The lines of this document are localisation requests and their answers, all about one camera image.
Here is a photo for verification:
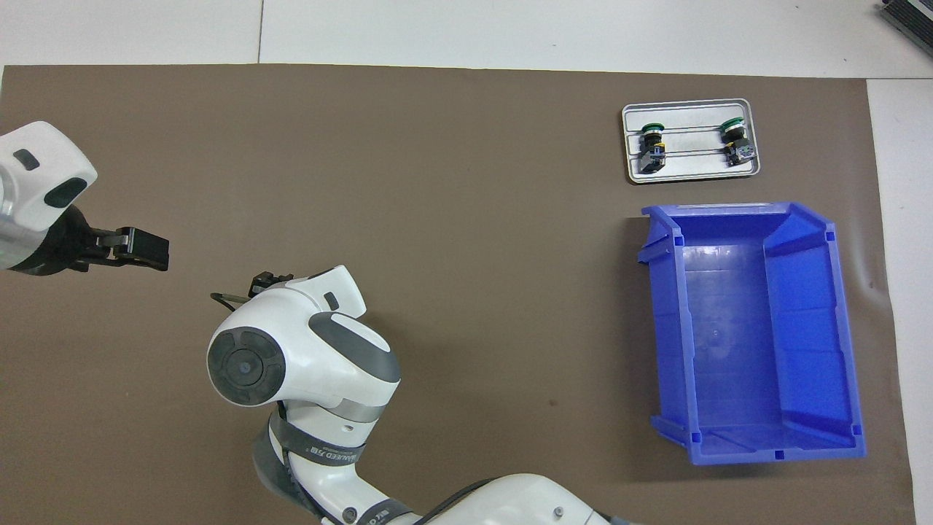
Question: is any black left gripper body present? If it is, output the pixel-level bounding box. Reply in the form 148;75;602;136
7;204;101;276

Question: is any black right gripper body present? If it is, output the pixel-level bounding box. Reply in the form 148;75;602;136
250;271;294;297

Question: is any brown table mat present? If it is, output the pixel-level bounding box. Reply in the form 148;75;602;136
0;63;918;525

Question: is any grey metal tray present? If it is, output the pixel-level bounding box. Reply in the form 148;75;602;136
621;98;762;184

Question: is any blue plastic storage bin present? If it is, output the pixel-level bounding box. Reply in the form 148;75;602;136
637;201;868;467

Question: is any dark grey ridged device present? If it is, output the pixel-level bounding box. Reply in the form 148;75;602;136
878;0;933;59

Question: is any green push button switch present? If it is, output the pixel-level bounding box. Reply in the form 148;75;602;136
639;122;668;174
719;117;757;168

